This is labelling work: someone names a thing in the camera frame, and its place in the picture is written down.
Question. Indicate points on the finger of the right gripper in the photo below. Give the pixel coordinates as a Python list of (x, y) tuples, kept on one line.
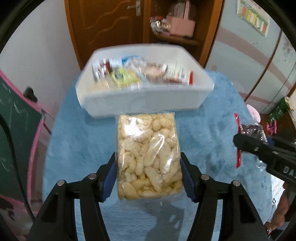
[(253, 146)]

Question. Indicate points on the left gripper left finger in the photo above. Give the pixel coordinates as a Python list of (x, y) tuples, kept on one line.
[(56, 218)]

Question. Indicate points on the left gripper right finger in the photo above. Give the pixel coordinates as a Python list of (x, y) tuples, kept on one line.
[(240, 219)]

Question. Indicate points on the red white sachet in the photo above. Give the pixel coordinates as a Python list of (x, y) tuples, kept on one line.
[(236, 140)]

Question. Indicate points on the puffed snack bag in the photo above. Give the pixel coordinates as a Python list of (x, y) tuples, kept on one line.
[(148, 156)]

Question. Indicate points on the green pastry packet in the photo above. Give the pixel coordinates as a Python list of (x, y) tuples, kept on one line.
[(124, 77)]

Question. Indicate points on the dark red snack packet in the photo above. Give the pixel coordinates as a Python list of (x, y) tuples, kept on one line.
[(255, 131)]

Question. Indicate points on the blue white candy packet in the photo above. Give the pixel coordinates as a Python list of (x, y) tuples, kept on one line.
[(129, 59)]

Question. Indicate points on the operator hand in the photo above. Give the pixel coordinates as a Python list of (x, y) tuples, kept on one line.
[(278, 218)]

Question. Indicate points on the pink plastic stool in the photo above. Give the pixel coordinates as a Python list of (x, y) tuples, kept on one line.
[(254, 113)]

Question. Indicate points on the green bag on cabinet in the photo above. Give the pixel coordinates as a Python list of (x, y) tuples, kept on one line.
[(283, 106)]

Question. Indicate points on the sliding wardrobe door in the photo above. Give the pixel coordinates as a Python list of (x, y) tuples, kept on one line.
[(262, 69)]

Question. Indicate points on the blue fuzzy table cloth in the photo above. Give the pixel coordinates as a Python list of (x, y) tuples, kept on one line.
[(148, 200)]

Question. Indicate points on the green chalkboard easel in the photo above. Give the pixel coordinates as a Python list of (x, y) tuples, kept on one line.
[(25, 120)]

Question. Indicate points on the white plastic bin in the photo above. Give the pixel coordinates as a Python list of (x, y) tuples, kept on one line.
[(103, 98)]

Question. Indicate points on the wooden corner shelf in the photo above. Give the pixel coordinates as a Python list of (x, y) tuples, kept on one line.
[(208, 17)]

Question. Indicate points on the pink gift basket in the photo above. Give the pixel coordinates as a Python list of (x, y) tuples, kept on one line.
[(181, 18)]

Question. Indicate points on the white packets in bin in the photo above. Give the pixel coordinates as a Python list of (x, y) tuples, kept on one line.
[(103, 68)]

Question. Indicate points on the brown wooden door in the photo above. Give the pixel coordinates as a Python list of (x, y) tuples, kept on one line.
[(99, 24)]

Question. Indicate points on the wall poster calendar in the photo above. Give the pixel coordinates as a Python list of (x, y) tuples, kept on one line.
[(254, 15)]

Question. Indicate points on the metal door handle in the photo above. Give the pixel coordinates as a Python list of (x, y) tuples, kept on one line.
[(137, 7)]

